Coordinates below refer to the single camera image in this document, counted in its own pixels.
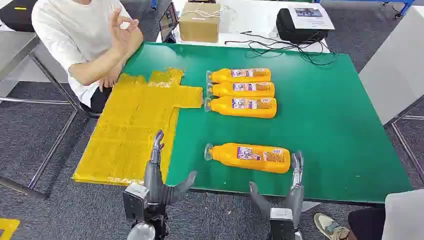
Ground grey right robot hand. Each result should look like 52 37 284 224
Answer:
249 151 305 230

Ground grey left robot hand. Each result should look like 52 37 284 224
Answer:
144 129 198 206

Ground orange drink bottle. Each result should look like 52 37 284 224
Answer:
205 81 276 99
203 96 278 119
203 142 292 174
205 67 272 84

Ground white floor plate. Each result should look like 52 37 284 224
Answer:
301 201 321 213

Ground yellow plastic sheet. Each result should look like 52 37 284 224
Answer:
71 67 205 187

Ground green table mat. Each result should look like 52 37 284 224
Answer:
121 42 413 204

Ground person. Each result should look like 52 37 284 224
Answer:
313 189 424 240
31 0 145 114

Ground grey table with metal legs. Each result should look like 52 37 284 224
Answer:
358 5 424 185

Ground cardboard box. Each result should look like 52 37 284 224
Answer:
178 2 222 44

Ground black speaker box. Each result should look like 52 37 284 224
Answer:
275 8 329 44

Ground printed paper sheet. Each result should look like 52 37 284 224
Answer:
288 3 335 31

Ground white table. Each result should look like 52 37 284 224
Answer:
155 0 330 54

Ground black bag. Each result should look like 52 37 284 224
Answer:
0 0 39 33

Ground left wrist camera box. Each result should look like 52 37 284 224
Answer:
122 182 150 222

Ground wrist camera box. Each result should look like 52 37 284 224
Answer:
269 207 296 240
122 182 150 222

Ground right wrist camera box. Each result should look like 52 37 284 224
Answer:
269 207 296 240

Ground black cables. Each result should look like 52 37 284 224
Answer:
224 30 338 67

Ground steel frame table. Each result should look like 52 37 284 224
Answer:
0 31 102 200

